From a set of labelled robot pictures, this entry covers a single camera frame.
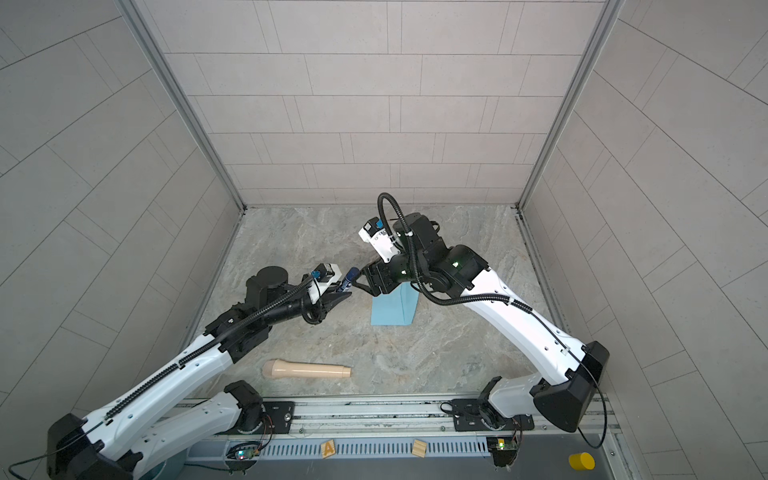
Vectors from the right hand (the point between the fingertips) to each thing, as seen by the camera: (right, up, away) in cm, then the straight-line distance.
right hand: (361, 277), depth 64 cm
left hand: (-3, -3, +5) cm, 7 cm away
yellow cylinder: (+46, -38, -2) cm, 60 cm away
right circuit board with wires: (+32, -40, +4) cm, 52 cm away
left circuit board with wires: (-25, -37, 0) cm, 45 cm away
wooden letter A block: (-8, -39, +3) cm, 40 cm away
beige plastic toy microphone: (-23, -26, +12) cm, 36 cm away
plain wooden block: (+13, -39, +3) cm, 41 cm away
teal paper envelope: (+8, -13, +25) cm, 29 cm away
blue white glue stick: (-2, +1, 0) cm, 2 cm away
